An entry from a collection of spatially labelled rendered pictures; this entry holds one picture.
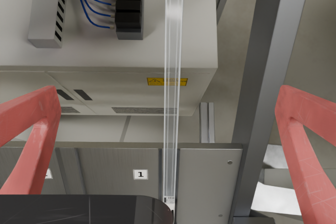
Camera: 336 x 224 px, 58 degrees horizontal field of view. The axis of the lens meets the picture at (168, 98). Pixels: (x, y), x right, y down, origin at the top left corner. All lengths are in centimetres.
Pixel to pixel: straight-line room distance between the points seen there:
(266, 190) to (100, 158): 96
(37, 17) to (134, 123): 68
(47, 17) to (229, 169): 44
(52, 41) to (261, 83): 43
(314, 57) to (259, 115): 113
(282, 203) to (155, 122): 56
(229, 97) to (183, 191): 90
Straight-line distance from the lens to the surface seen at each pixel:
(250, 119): 31
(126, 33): 60
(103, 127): 122
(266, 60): 27
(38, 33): 62
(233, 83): 127
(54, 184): 39
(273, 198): 125
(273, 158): 125
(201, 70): 62
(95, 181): 38
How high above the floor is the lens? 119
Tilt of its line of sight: 77 degrees down
